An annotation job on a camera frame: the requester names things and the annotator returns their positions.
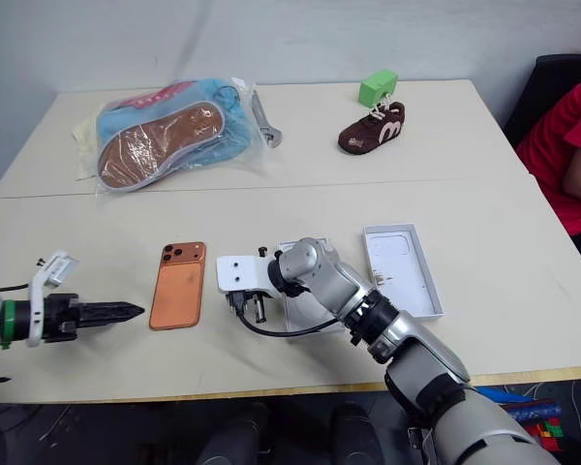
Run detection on blue slipper with brown sole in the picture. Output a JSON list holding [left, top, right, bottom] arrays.
[[94, 77, 254, 193]]

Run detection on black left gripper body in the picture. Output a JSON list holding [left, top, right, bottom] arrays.
[[42, 292, 86, 344]]

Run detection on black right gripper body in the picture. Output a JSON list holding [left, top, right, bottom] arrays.
[[224, 288, 272, 312]]

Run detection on white phone box base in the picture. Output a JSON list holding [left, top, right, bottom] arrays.
[[358, 222, 446, 322]]

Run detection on blue flat object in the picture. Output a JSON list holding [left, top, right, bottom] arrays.
[[475, 386, 539, 404]]

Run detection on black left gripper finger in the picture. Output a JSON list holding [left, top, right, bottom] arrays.
[[76, 300, 145, 316], [76, 313, 142, 327]]

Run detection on small brown sneaker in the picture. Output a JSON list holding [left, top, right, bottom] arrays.
[[337, 100, 410, 156]]

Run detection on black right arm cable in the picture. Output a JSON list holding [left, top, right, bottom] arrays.
[[237, 308, 344, 337]]

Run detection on person in red shirt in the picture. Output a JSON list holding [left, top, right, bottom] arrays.
[[514, 67, 581, 293]]

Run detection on colourful toy brick pile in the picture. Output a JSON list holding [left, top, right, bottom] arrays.
[[521, 415, 568, 452]]

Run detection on black chair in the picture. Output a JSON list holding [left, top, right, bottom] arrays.
[[502, 53, 581, 148]]

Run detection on orange smartphone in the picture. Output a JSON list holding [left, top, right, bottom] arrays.
[[148, 240, 208, 332]]

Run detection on pink slipper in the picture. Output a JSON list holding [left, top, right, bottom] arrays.
[[107, 80, 198, 112]]

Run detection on green plastic block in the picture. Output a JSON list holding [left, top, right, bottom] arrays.
[[358, 69, 400, 106]]

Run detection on silver adjustable wrench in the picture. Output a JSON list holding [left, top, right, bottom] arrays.
[[249, 88, 285, 149]]

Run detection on blue slippers in plastic bag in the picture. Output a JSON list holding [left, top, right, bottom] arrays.
[[71, 76, 268, 196]]

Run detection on pale yellow plastic sheet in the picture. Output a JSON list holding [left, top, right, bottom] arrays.
[[71, 118, 104, 182]]

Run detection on dark rounded shape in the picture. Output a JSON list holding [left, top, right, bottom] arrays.
[[193, 400, 273, 465], [328, 401, 385, 465]]

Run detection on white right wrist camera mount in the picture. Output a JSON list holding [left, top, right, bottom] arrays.
[[216, 253, 283, 298]]

